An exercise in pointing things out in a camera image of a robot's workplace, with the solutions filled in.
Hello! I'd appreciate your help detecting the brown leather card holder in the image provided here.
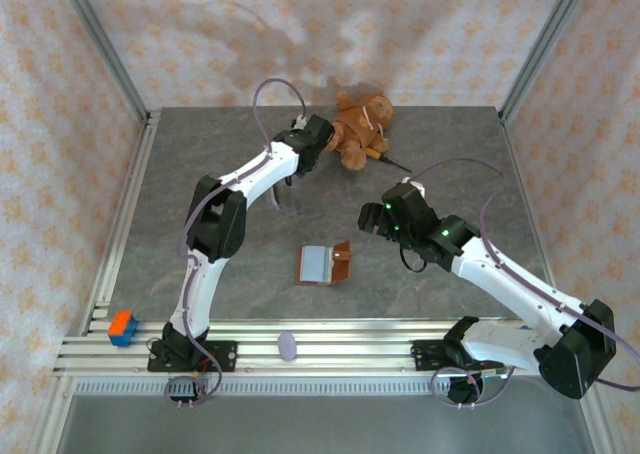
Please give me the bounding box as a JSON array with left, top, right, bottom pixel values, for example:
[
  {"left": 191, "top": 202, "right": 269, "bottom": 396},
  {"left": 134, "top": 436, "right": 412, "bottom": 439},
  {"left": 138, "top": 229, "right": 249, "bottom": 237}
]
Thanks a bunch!
[{"left": 293, "top": 240, "right": 353, "bottom": 287}]

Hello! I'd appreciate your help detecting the brown teddy bear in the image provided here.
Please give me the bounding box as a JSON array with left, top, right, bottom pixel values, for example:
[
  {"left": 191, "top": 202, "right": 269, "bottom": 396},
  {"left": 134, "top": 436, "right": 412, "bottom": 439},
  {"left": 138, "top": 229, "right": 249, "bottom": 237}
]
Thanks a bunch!
[{"left": 324, "top": 90, "right": 395, "bottom": 171}]

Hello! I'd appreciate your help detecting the lavender oval pebble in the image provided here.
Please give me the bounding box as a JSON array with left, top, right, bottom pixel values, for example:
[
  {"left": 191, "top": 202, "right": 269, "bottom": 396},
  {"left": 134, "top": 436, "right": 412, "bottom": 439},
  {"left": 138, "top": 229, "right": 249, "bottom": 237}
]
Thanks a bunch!
[{"left": 276, "top": 331, "right": 298, "bottom": 362}]

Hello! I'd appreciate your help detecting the black electronics box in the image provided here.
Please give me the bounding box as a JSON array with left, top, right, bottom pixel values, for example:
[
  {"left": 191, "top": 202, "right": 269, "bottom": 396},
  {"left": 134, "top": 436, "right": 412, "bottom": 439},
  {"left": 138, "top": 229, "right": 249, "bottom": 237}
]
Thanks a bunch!
[
  {"left": 168, "top": 379, "right": 205, "bottom": 404},
  {"left": 448, "top": 373, "right": 484, "bottom": 404}
]

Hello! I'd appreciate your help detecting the metal vent grille strip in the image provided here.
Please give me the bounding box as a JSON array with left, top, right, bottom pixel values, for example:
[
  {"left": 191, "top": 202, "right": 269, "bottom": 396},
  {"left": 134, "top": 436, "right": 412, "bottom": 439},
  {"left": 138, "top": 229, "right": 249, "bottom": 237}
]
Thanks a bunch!
[{"left": 72, "top": 377, "right": 584, "bottom": 398}]

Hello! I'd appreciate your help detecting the orange blue toy block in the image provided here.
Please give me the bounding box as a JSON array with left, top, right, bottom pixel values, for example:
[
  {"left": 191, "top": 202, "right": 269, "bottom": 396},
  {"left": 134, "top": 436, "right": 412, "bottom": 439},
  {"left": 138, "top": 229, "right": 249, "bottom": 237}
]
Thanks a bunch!
[{"left": 107, "top": 309, "right": 138, "bottom": 348}]

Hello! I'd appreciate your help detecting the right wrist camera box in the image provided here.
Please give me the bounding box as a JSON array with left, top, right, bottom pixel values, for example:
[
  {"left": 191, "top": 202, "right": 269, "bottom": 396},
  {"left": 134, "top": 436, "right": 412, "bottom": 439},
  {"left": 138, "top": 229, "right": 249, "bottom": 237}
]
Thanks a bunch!
[{"left": 401, "top": 176, "right": 428, "bottom": 198}]

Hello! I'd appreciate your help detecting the orange handled screwdriver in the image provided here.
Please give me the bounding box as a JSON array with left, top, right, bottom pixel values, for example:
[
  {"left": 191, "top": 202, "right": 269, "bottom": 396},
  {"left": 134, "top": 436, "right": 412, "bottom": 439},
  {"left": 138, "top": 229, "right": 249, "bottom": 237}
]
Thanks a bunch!
[{"left": 362, "top": 146, "right": 414, "bottom": 175}]

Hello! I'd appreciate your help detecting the aluminium side rail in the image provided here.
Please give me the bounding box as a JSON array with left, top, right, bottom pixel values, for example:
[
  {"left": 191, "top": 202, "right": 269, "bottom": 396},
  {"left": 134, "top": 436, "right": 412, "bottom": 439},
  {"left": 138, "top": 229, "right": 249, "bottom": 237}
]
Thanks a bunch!
[
  {"left": 497, "top": 107, "right": 572, "bottom": 334},
  {"left": 78, "top": 109, "right": 162, "bottom": 336}
]

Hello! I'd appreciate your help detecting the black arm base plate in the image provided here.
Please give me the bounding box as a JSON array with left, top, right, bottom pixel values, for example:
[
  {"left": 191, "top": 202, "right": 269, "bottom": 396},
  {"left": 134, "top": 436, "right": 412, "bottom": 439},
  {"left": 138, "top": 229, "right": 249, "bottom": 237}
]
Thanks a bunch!
[
  {"left": 146, "top": 340, "right": 239, "bottom": 374},
  {"left": 409, "top": 338, "right": 504, "bottom": 374}
]

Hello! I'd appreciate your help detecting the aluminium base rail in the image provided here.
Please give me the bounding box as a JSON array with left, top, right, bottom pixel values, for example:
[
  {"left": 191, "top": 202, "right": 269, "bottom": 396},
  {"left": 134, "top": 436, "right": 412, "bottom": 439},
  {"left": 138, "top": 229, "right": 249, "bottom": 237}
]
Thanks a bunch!
[{"left": 52, "top": 318, "right": 601, "bottom": 378}]

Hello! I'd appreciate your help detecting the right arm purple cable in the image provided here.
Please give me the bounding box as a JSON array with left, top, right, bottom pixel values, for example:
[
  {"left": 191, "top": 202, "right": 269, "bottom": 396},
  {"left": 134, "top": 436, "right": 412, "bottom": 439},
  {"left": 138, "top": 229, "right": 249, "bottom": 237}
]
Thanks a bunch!
[{"left": 409, "top": 158, "right": 640, "bottom": 408}]

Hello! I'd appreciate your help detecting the aluminium frame post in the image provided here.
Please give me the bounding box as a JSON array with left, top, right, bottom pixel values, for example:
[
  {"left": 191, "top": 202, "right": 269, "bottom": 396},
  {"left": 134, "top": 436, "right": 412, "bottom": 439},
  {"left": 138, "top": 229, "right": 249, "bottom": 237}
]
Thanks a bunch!
[
  {"left": 498, "top": 0, "right": 597, "bottom": 123},
  {"left": 52, "top": 0, "right": 152, "bottom": 120}
]

